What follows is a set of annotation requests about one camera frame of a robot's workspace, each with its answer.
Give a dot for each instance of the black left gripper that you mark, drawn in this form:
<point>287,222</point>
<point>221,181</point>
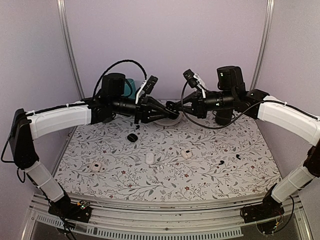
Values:
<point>144,111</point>

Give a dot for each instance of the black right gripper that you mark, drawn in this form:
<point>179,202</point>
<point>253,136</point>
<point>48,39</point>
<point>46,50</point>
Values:
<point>200,111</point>

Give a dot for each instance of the black earbud case gold trim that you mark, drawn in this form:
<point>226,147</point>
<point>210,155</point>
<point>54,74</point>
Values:
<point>172,107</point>

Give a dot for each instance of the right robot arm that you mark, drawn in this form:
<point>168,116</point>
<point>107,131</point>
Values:
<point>258,105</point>

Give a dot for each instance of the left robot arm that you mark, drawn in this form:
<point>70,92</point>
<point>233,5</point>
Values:
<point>110,100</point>

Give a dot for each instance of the small black earbud case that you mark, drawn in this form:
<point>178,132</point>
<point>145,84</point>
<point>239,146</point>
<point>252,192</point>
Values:
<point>132,137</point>

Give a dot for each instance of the beige earbud charging case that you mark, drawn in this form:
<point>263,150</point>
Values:
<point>186,153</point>

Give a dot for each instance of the white open earbud case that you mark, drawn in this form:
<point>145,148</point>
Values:
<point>96,166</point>

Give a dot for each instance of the grey spiral plate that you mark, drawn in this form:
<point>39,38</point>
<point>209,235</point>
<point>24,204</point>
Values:
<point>166,122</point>

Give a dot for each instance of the teal cup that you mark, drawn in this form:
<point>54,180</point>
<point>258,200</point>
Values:
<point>129,88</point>

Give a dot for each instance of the floral patterned table mat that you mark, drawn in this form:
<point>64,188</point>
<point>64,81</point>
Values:
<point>124,174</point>

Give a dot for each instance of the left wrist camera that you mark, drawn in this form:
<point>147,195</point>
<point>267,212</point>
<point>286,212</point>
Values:
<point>146,88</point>

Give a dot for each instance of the aluminium front rail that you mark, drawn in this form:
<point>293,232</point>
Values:
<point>114,219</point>

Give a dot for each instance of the right aluminium frame post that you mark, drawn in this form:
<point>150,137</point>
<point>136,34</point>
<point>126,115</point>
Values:
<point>267,24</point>

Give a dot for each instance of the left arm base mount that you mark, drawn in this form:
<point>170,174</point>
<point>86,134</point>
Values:
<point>70,208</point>

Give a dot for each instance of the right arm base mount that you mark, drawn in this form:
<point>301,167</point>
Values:
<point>262,211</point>

